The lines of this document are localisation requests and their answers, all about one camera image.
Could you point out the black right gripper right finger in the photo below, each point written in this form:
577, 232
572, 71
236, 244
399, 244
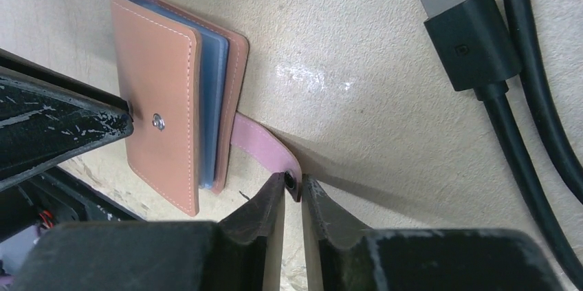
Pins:
343, 253

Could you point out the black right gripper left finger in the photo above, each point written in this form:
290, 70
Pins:
241, 252

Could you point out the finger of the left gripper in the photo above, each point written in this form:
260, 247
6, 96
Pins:
48, 118

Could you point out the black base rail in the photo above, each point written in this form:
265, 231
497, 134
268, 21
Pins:
55, 197

